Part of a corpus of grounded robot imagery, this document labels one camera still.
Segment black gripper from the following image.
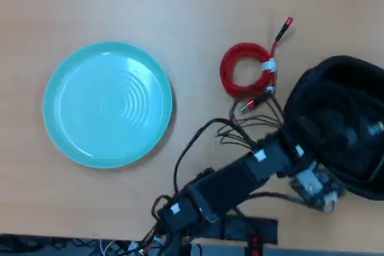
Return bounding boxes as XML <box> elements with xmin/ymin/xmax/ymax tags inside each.
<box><xmin>277</xmin><ymin>134</ymin><xmax>319</xmax><ymax>177</ymax></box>

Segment red braided charging cable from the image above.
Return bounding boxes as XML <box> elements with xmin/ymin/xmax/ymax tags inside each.
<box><xmin>219</xmin><ymin>17</ymin><xmax>294</xmax><ymax>116</ymax></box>

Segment black oval bowl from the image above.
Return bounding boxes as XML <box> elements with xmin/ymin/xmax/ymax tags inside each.
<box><xmin>283</xmin><ymin>55</ymin><xmax>384</xmax><ymax>201</ymax></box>

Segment green round plate bowl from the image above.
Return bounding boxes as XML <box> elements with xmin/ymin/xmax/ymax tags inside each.
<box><xmin>43</xmin><ymin>41</ymin><xmax>174</xmax><ymax>169</ymax></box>

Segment red and black table clamp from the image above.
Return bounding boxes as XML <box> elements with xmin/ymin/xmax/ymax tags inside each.
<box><xmin>244</xmin><ymin>231</ymin><xmax>265</xmax><ymax>256</ymax></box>

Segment black robot wiring bundle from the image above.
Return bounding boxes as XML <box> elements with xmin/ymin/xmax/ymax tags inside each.
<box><xmin>151</xmin><ymin>86</ymin><xmax>304</xmax><ymax>239</ymax></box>

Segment controller board with LEDs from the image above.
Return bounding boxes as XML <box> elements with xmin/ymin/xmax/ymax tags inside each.
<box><xmin>128</xmin><ymin>239</ymin><xmax>163</xmax><ymax>256</ymax></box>

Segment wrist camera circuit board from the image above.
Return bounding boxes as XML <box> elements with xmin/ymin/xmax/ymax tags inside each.
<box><xmin>288</xmin><ymin>161</ymin><xmax>344</xmax><ymax>212</ymax></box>

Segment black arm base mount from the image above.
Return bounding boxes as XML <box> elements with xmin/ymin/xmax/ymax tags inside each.
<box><xmin>191</xmin><ymin>215</ymin><xmax>278</xmax><ymax>245</ymax></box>

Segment tangled wires below table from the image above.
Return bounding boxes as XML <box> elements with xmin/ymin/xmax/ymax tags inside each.
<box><xmin>0</xmin><ymin>233</ymin><xmax>169</xmax><ymax>256</ymax></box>

